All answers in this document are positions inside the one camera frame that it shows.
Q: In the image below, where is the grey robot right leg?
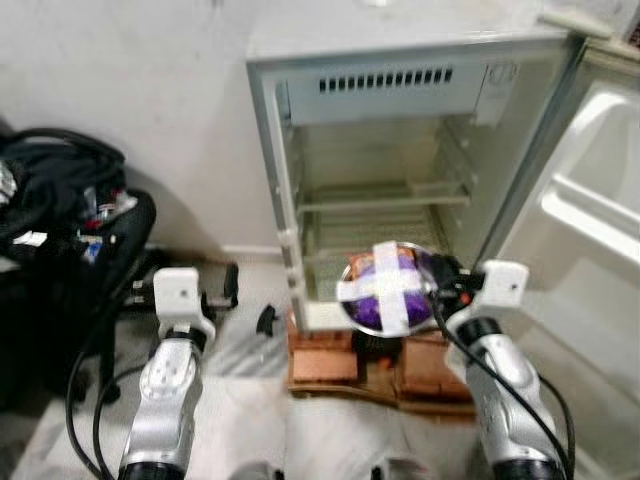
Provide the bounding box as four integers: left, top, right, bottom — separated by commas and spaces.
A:
372, 457, 432, 480

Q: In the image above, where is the black bag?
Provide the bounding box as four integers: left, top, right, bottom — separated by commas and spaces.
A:
0, 128, 130, 271

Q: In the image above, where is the small black floor object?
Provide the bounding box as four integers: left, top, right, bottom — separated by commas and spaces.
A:
257, 304, 284, 337

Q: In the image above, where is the beige wedge-shaped object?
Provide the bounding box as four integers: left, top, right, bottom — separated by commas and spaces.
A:
540, 8, 616, 42

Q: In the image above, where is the grey vented freezer panel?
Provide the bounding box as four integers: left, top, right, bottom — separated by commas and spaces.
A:
280, 64, 487, 127

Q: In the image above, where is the grey robot left leg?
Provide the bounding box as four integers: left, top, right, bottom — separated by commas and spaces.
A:
225, 460, 287, 480

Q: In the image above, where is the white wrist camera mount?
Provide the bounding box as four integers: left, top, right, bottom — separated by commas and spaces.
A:
152, 268, 217, 342
478, 260, 531, 322

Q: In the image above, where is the grey robot leg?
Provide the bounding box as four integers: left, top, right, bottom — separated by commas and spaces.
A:
225, 460, 287, 480
372, 457, 432, 480

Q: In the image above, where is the purple bowl with white tape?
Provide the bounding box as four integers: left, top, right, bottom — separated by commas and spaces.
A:
338, 242, 437, 337

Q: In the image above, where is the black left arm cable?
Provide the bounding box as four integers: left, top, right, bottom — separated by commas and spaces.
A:
64, 285, 161, 480

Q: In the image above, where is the white fridge body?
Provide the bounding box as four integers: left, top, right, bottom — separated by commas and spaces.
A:
245, 22, 591, 336

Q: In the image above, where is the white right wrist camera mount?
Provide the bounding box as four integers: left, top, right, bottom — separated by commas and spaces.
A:
478, 260, 531, 322

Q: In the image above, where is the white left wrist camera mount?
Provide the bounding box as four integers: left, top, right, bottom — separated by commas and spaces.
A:
152, 268, 217, 342

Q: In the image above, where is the red brick fridge base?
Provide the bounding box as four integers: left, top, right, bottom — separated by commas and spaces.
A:
287, 310, 479, 417

